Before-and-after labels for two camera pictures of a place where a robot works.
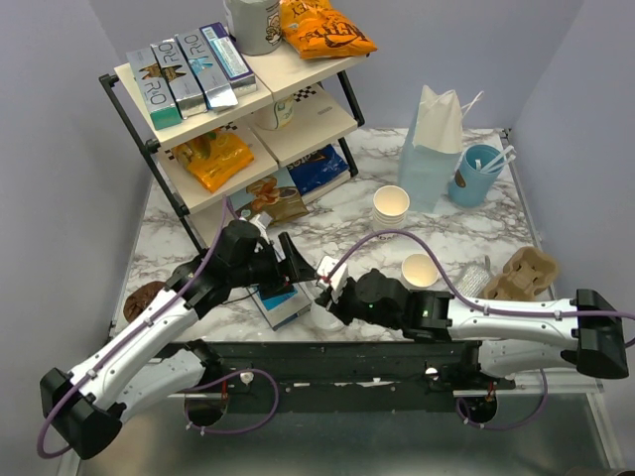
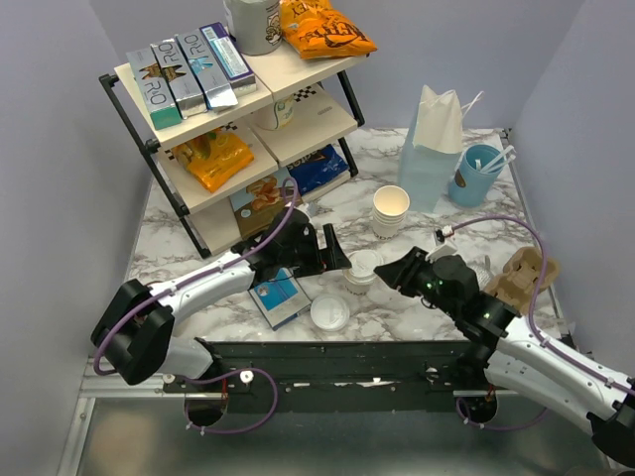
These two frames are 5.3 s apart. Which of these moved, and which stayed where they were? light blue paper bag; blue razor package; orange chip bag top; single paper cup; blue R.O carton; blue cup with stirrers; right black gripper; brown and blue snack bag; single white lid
Moved: right black gripper; single paper cup; single white lid
Stayed: brown and blue snack bag; orange chip bag top; blue razor package; blue cup with stirrers; light blue paper bag; blue R.O carton
